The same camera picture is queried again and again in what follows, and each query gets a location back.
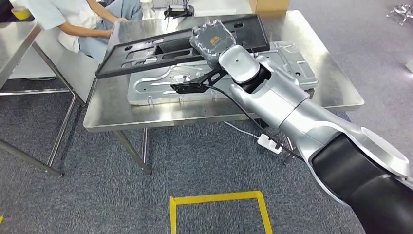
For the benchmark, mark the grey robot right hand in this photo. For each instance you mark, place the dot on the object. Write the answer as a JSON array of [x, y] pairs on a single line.
[[213, 40]]

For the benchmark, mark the black plastic panel part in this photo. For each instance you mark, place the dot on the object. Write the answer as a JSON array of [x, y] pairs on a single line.
[[255, 35]]

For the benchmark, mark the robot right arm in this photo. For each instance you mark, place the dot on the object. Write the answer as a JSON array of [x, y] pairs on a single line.
[[274, 100]]

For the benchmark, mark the stainless steel workbench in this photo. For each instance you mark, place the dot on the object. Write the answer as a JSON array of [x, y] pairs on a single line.
[[13, 48], [322, 38]]

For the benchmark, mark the white desk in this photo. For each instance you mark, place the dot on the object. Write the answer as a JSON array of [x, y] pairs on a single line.
[[222, 6]]

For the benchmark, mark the black remote controller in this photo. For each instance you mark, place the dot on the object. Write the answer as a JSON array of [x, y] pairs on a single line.
[[179, 12]]

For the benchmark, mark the brown cardboard box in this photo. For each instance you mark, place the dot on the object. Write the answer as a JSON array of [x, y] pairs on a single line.
[[269, 5]]

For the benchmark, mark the clear bottle with white lid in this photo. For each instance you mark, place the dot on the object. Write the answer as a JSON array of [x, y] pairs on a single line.
[[147, 9]]

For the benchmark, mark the grey stamped metal plate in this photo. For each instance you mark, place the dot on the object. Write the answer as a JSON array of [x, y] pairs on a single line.
[[155, 93]]

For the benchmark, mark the white power strip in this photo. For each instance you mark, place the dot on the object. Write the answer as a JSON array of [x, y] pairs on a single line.
[[269, 143]]

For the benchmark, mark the white bench block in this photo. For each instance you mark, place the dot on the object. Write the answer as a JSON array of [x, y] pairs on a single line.
[[80, 74]]

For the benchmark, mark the person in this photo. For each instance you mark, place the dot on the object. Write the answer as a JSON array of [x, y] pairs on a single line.
[[74, 16]]

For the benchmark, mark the yellow floor tape square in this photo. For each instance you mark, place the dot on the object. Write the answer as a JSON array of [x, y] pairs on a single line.
[[213, 197]]

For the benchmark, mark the yellow cup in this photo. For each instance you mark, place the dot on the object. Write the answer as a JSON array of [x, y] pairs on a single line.
[[21, 13]]

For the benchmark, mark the pale wrist camera, black bracket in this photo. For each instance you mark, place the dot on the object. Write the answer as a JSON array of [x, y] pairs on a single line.
[[187, 87]]

